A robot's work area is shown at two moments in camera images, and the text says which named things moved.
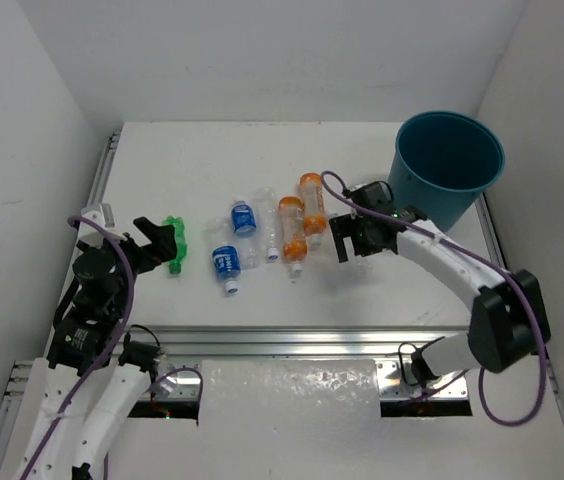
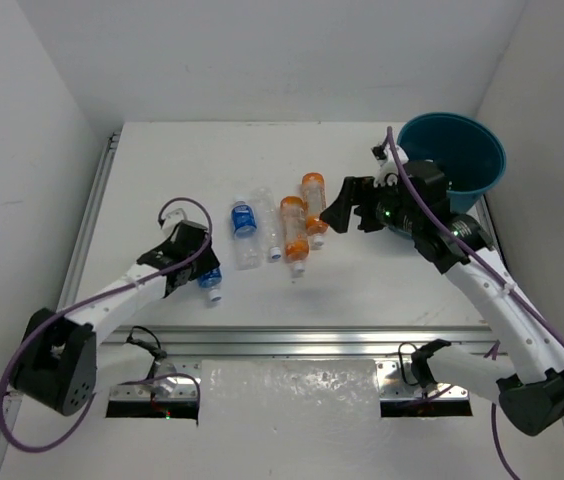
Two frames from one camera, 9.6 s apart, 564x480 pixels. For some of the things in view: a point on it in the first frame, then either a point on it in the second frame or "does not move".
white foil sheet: [288, 395] does not move
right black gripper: [344, 226] → [353, 189]
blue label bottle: [243, 218] does not move
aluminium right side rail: [490, 231] does not move
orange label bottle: [293, 231] does not move
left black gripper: [150, 245] → [201, 265]
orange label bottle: [312, 197] does not move
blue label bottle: [228, 266] → [211, 282]
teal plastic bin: [441, 164] does not move
